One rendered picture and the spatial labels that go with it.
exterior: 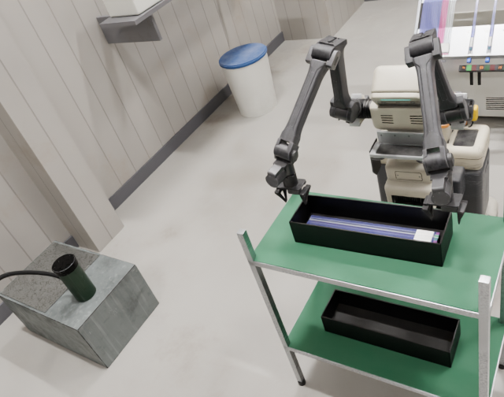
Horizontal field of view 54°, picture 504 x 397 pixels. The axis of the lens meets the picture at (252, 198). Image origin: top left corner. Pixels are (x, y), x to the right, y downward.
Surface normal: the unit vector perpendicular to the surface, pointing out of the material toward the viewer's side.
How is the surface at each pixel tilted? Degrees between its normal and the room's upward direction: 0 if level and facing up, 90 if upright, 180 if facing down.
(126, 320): 90
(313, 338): 0
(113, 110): 90
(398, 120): 98
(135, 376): 0
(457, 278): 0
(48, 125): 90
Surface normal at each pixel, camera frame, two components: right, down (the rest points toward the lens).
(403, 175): -0.42, 0.75
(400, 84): -0.51, -0.12
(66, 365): -0.28, -0.76
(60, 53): 0.82, 0.14
